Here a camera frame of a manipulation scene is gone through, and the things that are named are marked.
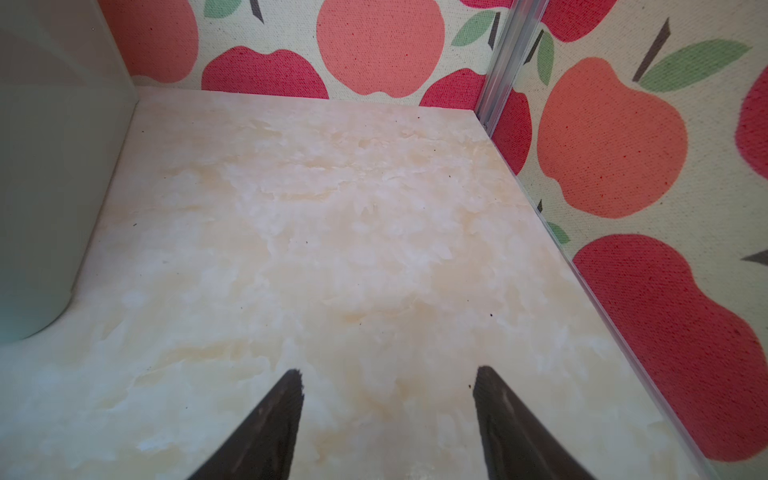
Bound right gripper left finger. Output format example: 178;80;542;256
190;369;304;480

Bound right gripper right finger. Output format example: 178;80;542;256
473;366;594;480

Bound light green plastic bin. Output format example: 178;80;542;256
1;1;138;343

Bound right aluminium frame post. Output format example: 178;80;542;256
475;0;549;137

